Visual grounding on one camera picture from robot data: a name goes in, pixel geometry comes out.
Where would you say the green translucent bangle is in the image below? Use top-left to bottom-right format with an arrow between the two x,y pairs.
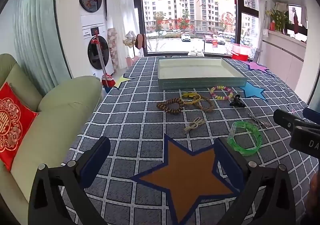
227,121 -> 262,156

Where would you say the silver star hair pin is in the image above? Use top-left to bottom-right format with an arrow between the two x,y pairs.
248,113 -> 271,128

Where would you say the black claw hair clip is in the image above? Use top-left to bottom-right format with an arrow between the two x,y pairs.
229,94 -> 246,108

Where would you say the pink yellow bead bracelet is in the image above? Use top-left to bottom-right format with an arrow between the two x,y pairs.
209,85 -> 234,101

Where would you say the braided tan bracelet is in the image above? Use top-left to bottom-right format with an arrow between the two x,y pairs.
194,95 -> 216,113

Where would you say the yellow hair tie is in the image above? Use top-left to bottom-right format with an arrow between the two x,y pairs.
180,91 -> 202,106

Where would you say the brown coil hair tie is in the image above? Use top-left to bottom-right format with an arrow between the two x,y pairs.
156,97 -> 185,115

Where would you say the teal jewelry tray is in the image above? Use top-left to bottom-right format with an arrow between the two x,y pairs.
158,57 -> 248,90

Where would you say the red bucket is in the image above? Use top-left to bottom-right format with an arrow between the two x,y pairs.
231,43 -> 251,61

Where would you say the red embroidered cushion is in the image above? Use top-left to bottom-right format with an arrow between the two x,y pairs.
0,82 -> 38,171

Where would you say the potted green plant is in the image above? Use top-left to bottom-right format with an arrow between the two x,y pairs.
265,9 -> 289,34

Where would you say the green sofa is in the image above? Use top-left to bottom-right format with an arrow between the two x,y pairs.
1,54 -> 102,224

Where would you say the red mop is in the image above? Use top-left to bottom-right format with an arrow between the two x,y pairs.
91,31 -> 116,90

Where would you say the slipper rack stand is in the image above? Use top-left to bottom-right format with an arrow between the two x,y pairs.
123,31 -> 146,68

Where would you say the white washing machine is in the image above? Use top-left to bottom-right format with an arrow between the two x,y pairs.
82,23 -> 114,79

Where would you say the white stacked dryer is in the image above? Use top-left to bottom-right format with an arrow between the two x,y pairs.
79,0 -> 104,27

